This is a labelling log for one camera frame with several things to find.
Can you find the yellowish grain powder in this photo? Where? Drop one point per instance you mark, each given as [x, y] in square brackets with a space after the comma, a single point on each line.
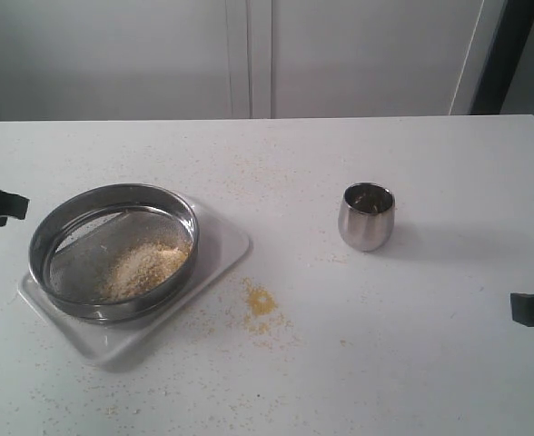
[139, 269]

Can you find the yellow grain pile on table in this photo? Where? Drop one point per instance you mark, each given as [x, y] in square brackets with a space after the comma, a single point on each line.
[262, 313]

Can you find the white rectangular plastic tray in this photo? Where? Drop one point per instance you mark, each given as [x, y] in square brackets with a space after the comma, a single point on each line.
[222, 245]

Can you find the dark vertical post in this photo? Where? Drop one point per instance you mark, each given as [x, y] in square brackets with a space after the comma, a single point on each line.
[511, 35]

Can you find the round steel mesh sieve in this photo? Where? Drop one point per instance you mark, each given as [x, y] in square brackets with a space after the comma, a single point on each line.
[74, 241]

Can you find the stainless steel cup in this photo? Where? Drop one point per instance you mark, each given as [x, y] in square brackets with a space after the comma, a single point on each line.
[366, 216]

